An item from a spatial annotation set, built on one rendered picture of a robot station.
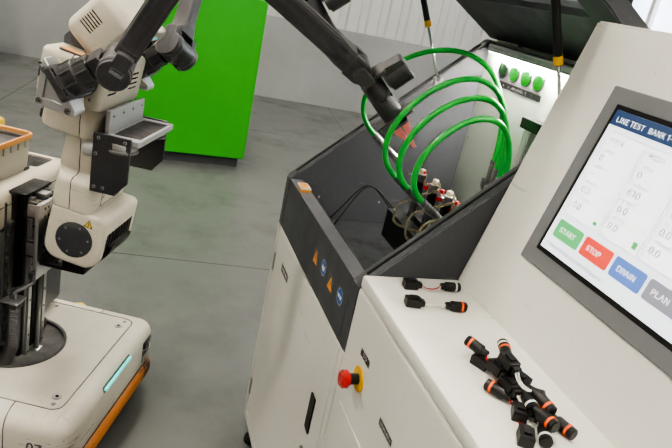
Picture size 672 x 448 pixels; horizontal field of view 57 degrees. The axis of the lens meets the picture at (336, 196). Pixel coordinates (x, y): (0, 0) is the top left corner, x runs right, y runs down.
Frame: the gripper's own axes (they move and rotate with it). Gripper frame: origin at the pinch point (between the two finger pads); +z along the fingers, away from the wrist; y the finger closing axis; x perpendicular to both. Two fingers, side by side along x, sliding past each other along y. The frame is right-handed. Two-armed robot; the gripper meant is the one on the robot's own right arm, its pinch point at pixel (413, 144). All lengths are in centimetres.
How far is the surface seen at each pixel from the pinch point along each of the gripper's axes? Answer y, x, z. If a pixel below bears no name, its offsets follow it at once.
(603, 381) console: 6, -75, 25
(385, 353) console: -23, -57, 12
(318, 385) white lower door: -48, -31, 27
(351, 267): -24.8, -31.1, 5.9
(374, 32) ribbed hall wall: 17, 659, 51
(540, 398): -3, -79, 18
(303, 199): -33.3, 7.8, -1.9
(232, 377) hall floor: -111, 54, 55
